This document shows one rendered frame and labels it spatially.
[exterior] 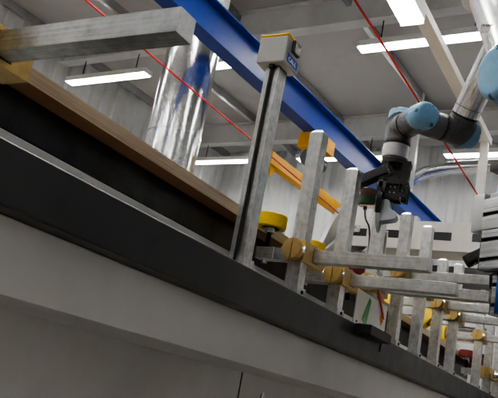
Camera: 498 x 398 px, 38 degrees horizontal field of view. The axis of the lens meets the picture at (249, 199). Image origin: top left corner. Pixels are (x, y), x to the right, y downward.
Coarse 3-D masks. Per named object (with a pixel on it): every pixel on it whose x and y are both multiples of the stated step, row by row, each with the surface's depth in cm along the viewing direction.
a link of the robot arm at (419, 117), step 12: (420, 108) 192; (432, 108) 193; (396, 120) 201; (408, 120) 195; (420, 120) 192; (432, 120) 192; (444, 120) 196; (408, 132) 198; (420, 132) 196; (432, 132) 196; (444, 132) 196
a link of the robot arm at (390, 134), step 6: (396, 108) 205; (402, 108) 205; (408, 108) 205; (390, 114) 206; (396, 114) 205; (390, 120) 205; (390, 126) 204; (390, 132) 204; (396, 132) 202; (384, 138) 206; (390, 138) 203; (396, 138) 202; (402, 138) 202; (408, 138) 203; (408, 144) 203
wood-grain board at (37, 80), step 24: (48, 96) 122; (72, 96) 126; (72, 120) 131; (96, 120) 131; (120, 144) 139; (144, 144) 143; (168, 168) 151; (192, 192) 162; (216, 192) 167; (264, 240) 196
